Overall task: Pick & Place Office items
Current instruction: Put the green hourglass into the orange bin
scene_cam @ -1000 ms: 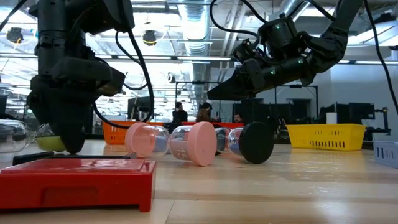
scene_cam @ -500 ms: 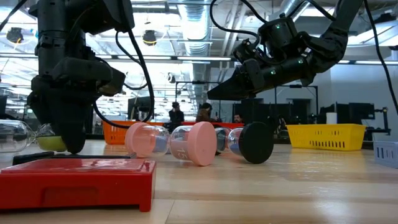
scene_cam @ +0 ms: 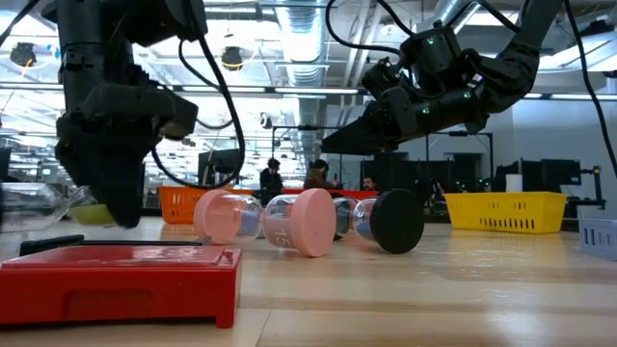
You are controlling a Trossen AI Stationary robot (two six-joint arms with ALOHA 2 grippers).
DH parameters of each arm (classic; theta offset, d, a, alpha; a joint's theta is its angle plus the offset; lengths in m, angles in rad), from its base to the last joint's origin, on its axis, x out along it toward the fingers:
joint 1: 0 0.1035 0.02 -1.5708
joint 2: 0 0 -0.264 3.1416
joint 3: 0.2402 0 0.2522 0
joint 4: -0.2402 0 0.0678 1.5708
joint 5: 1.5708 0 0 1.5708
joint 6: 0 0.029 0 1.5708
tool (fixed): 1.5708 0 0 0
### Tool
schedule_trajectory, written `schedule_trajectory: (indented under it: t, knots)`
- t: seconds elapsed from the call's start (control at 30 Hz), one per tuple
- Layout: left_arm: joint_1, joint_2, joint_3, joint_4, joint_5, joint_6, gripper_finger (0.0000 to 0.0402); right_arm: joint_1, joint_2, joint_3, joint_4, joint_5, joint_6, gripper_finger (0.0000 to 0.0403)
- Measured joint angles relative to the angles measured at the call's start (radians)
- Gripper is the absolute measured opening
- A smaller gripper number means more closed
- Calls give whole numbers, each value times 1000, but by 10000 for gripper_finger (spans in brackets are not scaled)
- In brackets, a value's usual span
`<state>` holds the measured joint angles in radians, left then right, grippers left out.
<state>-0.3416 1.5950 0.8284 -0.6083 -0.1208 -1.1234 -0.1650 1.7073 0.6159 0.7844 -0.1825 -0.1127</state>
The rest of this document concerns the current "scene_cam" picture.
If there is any silver ventilation duct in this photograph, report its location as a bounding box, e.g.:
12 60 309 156
277 0 334 160

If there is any orange plastic basket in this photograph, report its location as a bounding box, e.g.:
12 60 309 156
157 185 256 226

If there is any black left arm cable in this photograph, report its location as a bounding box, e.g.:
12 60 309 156
150 36 247 190

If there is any red plastic basket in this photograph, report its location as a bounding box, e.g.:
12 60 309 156
282 187 381 201

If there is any long ceiling light strip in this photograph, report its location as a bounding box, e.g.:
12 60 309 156
0 82 370 96

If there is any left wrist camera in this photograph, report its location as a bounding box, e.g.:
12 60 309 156
160 94 201 142

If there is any black metal frame stand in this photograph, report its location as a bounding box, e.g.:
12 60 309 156
271 123 346 190

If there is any pink hourglass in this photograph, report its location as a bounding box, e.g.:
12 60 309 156
192 187 337 258

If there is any black case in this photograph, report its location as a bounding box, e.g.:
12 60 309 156
18 233 212 257

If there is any black ceiling spotlight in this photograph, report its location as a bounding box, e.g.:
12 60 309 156
9 41 38 68
220 45 245 72

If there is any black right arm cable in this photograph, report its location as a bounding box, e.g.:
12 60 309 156
562 0 617 180

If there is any clear plastic jar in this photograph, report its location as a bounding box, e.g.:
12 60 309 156
0 181 117 234

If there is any yellow plastic basket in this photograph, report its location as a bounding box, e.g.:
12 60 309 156
443 191 569 235

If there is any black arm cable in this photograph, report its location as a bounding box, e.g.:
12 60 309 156
150 36 247 190
562 0 617 180

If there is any black stand with knob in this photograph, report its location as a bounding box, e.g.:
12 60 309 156
566 165 607 227

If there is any red box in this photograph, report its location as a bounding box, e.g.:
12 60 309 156
0 244 244 330

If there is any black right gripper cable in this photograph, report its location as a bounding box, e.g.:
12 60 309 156
324 0 404 55

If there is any black monitor row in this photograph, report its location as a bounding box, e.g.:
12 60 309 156
495 158 583 194

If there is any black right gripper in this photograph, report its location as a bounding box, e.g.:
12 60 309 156
321 26 488 156

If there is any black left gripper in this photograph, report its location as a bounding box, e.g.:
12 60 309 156
55 86 165 228

